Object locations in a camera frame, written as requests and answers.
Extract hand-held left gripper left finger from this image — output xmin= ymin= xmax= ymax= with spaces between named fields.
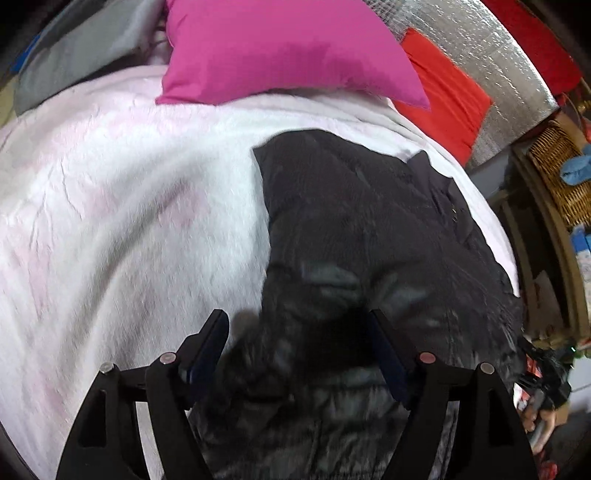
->
xmin=55 ymin=308 xmax=230 ymax=480

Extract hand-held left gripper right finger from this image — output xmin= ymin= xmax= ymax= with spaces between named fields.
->
xmin=367 ymin=308 xmax=539 ymax=480

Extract dark quilted puffer jacket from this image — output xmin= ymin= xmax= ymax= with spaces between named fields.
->
xmin=189 ymin=129 xmax=527 ymax=480

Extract person's right hand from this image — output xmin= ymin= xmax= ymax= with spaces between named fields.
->
xmin=522 ymin=401 xmax=561 ymax=444

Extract wooden side table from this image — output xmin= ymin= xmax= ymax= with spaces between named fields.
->
xmin=508 ymin=138 xmax=591 ymax=342

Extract white fleece blanket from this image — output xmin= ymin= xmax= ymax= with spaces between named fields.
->
xmin=0 ymin=65 xmax=520 ymax=480

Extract blue cloth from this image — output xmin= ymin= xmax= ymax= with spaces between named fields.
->
xmin=560 ymin=145 xmax=591 ymax=185

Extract wicker basket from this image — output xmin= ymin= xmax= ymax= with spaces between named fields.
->
xmin=526 ymin=121 xmax=591 ymax=229

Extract red pillow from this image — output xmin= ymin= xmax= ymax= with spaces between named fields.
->
xmin=392 ymin=28 xmax=492 ymax=164

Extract pink pillow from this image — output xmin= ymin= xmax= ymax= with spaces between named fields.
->
xmin=156 ymin=0 xmax=432 ymax=112

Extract silver foil insulation panel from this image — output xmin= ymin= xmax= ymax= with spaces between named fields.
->
xmin=360 ymin=0 xmax=561 ymax=169

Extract grey garment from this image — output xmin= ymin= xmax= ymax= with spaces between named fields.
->
xmin=14 ymin=0 xmax=167 ymax=116

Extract red blanket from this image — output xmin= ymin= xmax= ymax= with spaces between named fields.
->
xmin=482 ymin=0 xmax=583 ymax=95

